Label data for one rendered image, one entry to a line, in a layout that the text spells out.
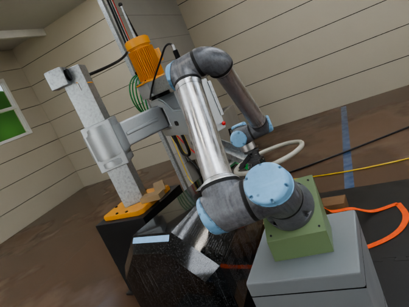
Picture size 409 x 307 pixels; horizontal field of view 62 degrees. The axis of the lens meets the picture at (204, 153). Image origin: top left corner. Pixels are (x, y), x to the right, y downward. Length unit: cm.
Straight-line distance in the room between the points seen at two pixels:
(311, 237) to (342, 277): 17
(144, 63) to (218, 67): 185
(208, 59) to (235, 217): 63
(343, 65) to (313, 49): 61
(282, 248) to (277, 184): 34
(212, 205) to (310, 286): 43
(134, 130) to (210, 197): 199
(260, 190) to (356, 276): 41
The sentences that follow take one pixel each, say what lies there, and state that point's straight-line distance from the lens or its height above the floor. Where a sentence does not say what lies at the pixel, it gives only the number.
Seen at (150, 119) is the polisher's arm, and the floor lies 140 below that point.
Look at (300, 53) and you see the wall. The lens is 692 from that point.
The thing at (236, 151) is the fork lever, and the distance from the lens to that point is 261.
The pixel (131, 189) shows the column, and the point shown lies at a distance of 309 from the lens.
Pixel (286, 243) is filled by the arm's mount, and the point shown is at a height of 92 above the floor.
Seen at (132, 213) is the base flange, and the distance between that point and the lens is 296.
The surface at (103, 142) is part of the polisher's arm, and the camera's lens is 295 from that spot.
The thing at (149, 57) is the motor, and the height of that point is 191.
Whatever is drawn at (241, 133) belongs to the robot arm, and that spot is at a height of 123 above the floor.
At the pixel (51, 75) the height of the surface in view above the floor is 203.
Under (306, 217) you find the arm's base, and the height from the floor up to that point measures 99.
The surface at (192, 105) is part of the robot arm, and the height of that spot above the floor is 150.
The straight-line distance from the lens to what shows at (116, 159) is 298.
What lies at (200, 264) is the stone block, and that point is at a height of 64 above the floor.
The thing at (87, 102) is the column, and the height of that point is 174.
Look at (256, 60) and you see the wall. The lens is 705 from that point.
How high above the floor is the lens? 160
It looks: 12 degrees down
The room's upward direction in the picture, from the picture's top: 23 degrees counter-clockwise
